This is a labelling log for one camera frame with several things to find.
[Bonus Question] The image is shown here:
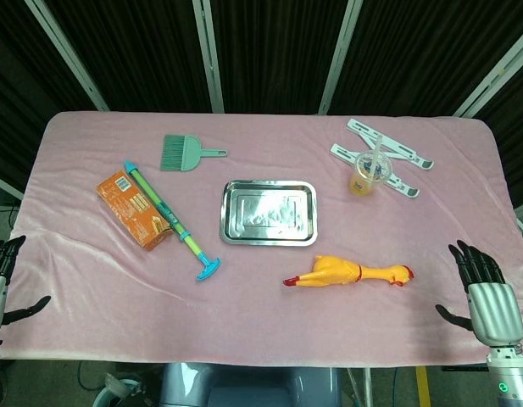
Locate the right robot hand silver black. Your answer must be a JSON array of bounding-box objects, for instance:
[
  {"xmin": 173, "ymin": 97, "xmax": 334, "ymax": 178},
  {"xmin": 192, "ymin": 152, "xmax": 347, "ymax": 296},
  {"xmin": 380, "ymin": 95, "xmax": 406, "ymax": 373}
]
[{"xmin": 434, "ymin": 240, "xmax": 523, "ymax": 347}]

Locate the yellow rubber chicken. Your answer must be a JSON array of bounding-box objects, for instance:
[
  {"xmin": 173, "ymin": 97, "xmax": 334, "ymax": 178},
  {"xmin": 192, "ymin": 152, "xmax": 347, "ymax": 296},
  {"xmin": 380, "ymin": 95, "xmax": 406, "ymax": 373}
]
[{"xmin": 283, "ymin": 254, "xmax": 416, "ymax": 289}]

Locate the green blue water pump toy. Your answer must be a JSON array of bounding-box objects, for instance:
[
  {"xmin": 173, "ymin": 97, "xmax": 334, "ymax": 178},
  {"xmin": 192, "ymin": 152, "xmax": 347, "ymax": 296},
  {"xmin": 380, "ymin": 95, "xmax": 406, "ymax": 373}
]
[{"xmin": 124, "ymin": 159, "xmax": 222, "ymax": 282}]

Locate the metal tray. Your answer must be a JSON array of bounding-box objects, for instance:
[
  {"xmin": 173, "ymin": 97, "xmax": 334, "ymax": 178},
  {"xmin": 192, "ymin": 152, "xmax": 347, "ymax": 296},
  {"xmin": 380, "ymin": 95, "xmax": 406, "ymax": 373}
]
[{"xmin": 220, "ymin": 179, "xmax": 320, "ymax": 247}]

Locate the white plastic bucket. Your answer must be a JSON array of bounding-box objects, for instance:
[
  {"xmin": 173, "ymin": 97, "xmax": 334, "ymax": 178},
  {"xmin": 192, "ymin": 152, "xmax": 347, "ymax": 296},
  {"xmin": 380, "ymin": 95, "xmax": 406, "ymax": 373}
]
[{"xmin": 92, "ymin": 372, "xmax": 143, "ymax": 407}]

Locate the white metal table leg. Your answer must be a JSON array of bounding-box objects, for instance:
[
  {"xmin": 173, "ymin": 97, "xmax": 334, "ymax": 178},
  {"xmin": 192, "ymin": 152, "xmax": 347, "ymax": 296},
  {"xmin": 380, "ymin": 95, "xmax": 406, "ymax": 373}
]
[{"xmin": 344, "ymin": 366, "xmax": 375, "ymax": 407}]

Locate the orange cardboard box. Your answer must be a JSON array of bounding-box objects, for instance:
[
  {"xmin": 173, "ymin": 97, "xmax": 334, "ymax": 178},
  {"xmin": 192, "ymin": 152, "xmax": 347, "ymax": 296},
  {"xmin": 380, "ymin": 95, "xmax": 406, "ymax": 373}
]
[{"xmin": 95, "ymin": 170, "xmax": 174, "ymax": 253}]

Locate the white folding laptop stand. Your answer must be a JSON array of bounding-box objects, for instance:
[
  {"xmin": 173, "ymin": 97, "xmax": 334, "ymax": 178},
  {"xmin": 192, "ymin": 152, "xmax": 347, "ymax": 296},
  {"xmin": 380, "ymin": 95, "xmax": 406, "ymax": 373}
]
[{"xmin": 329, "ymin": 118, "xmax": 436, "ymax": 199}]

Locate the plastic cup orange drink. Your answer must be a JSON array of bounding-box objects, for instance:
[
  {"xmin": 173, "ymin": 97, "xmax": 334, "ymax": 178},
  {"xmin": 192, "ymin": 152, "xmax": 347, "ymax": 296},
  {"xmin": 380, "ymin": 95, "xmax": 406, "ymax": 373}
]
[{"xmin": 348, "ymin": 150, "xmax": 392, "ymax": 198}]

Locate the clear drinking straw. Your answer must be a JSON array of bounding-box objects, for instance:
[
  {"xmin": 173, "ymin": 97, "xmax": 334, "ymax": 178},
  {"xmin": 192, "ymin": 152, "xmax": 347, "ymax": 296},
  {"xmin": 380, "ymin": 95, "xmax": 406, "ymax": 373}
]
[{"xmin": 368, "ymin": 134, "xmax": 383, "ymax": 179}]

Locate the pink velvet tablecloth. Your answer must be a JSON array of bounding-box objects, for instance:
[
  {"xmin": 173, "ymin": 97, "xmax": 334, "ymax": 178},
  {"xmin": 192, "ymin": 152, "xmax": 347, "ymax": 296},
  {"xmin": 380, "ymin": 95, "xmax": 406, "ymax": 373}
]
[{"xmin": 0, "ymin": 110, "xmax": 523, "ymax": 368}]

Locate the teal hand brush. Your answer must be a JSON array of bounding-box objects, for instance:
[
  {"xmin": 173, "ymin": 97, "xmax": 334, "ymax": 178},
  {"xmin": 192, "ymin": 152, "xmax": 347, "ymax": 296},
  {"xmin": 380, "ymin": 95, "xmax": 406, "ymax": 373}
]
[{"xmin": 159, "ymin": 134, "xmax": 229, "ymax": 173}]

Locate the blue-grey robot torso base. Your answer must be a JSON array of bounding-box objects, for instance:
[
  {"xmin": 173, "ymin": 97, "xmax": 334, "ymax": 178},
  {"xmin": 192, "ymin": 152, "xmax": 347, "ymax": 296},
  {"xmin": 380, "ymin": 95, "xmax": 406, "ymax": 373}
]
[{"xmin": 159, "ymin": 362, "xmax": 342, "ymax": 407}]

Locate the black curtain backdrop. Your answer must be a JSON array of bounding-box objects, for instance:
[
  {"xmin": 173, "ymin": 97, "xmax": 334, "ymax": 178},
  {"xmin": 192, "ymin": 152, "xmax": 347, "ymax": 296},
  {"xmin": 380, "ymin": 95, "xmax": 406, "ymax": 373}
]
[{"xmin": 0, "ymin": 0, "xmax": 523, "ymax": 213}]

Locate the white metal frame post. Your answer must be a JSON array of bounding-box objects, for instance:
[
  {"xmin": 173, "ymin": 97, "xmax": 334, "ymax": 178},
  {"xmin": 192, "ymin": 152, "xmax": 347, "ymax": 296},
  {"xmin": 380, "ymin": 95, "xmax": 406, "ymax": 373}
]
[
  {"xmin": 453, "ymin": 32, "xmax": 523, "ymax": 118},
  {"xmin": 24, "ymin": 0, "xmax": 109, "ymax": 112},
  {"xmin": 318, "ymin": 0, "xmax": 364, "ymax": 114},
  {"xmin": 192, "ymin": 0, "xmax": 225, "ymax": 114}
]

